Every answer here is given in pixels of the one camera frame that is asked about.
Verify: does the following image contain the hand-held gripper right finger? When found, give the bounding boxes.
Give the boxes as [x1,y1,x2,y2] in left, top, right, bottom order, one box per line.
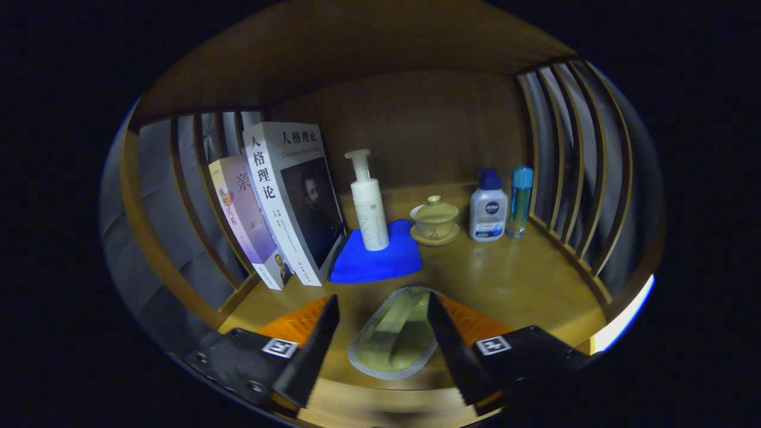
[427,291,595,408]

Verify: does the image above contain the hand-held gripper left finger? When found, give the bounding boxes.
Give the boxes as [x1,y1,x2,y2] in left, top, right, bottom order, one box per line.
[181,294,341,411]

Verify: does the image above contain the green handled scrubbing sponge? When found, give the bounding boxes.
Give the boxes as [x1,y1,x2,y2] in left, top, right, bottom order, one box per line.
[348,286,444,381]

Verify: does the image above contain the wooden countertop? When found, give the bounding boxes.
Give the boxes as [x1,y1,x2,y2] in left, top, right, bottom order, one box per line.
[217,181,607,393]

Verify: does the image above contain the white side cabinet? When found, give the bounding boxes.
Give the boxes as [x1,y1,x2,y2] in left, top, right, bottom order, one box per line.
[592,273,656,355]

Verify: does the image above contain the brown wooden cabinet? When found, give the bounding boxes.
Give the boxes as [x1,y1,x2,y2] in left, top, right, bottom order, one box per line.
[119,3,665,428]

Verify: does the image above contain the blue folded cloth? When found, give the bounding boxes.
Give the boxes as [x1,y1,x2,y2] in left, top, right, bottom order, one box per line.
[330,219,424,284]

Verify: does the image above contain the beige lidded teacup with saucer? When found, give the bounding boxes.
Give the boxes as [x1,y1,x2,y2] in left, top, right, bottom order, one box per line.
[409,195,461,247]

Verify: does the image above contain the white bottle with blue cap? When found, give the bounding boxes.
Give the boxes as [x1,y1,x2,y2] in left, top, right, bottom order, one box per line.
[468,168,510,243]

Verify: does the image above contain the white pump bottle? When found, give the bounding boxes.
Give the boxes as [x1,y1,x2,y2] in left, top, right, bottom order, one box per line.
[345,149,390,252]

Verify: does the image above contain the purple book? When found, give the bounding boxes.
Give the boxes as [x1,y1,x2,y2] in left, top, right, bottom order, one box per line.
[208,155,293,291]

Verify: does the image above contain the slim teal bottle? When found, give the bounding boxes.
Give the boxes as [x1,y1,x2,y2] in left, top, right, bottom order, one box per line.
[507,165,534,239]

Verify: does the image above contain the white book with portrait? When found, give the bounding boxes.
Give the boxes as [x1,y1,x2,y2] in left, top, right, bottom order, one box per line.
[243,122,348,287]

